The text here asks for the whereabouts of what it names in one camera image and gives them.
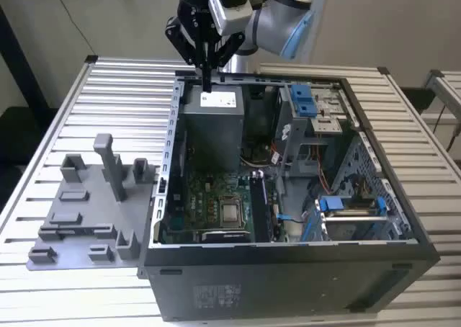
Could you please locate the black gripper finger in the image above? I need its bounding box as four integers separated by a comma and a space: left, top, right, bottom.
165, 15, 207, 91
206, 33, 246, 91

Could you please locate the black RAM slot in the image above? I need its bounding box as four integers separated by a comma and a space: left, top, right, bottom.
251, 178, 266, 242

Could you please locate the blue drive bay latch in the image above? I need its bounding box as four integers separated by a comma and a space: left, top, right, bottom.
290, 84, 318, 119

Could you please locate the grey power supply unit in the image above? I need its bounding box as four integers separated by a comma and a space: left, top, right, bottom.
179, 85, 246, 173

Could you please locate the grey metal drive cage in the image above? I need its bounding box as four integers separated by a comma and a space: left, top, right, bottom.
273, 81, 356, 179

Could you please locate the CPU socket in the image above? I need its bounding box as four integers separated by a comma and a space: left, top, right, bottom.
215, 194, 250, 231

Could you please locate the green motherboard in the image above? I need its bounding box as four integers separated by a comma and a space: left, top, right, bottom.
158, 171, 289, 243

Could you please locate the silver CPU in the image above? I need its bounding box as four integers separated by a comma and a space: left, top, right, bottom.
220, 202, 243, 224

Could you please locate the black stand with round base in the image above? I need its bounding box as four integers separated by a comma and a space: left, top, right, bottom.
0, 4, 61, 184

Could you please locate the hard disk in blue carrier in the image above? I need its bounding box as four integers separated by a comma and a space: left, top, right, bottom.
315, 195, 390, 242

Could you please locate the black expansion card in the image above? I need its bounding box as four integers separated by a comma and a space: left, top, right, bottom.
200, 230, 252, 243

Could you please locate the black block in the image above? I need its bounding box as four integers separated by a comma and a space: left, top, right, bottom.
400, 86, 437, 112

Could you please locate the grey plastic parts rack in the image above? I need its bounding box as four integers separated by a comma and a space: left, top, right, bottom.
27, 133, 161, 272

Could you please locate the black PC case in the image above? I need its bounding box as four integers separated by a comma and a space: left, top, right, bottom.
138, 69, 442, 323

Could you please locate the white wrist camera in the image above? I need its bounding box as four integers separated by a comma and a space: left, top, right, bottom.
207, 0, 253, 36

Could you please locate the thin black cable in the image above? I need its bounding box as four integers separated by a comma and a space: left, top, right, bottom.
48, 0, 97, 57

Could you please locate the orange wire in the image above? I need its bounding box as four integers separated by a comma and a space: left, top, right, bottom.
311, 143, 334, 195

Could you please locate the blue wire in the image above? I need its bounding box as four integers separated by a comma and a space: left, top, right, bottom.
275, 213, 305, 224

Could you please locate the aluminium frame table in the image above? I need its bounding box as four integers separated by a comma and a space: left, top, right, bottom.
419, 69, 461, 126

